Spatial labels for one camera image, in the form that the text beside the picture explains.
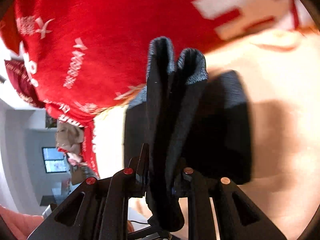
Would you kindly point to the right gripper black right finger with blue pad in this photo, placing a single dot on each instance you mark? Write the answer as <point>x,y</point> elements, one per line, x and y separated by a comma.
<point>219,209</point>

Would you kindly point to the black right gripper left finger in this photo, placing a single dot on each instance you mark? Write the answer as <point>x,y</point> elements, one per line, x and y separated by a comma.
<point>97,209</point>

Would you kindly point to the black grey leaf-patterned pants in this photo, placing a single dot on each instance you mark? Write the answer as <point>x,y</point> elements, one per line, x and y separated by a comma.
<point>188,120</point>

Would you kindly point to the grey-brown crumpled cloth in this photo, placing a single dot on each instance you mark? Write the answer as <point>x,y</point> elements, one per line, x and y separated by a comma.
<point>69,137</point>

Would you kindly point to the red blanket with white text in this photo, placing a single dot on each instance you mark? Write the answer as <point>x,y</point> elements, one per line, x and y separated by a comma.
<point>86,58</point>

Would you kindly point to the wall-mounted screen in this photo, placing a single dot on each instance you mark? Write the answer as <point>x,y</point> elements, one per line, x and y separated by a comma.
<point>54,161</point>

